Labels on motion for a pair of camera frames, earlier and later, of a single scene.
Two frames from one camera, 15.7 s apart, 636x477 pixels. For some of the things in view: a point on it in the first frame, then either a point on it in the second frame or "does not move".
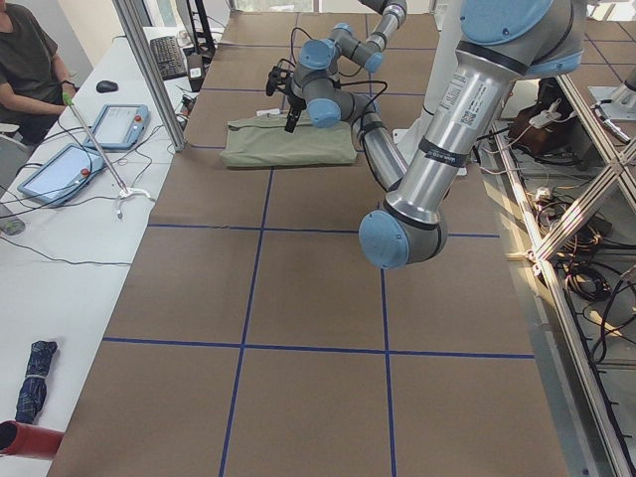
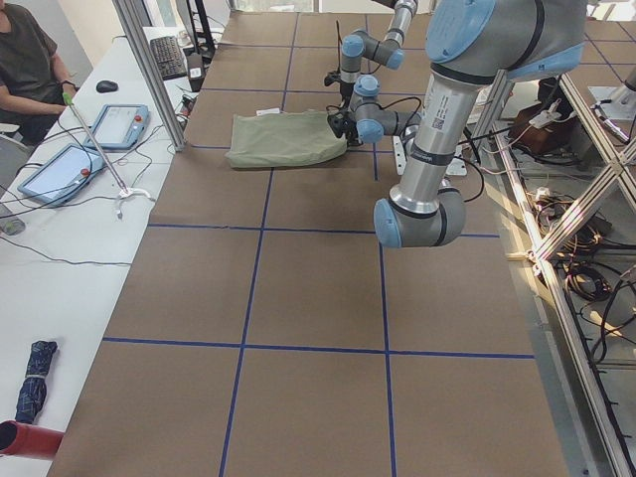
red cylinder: [30, 440] does not move
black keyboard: [169, 58] does not move
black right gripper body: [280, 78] → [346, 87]
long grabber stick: [69, 100] does not move
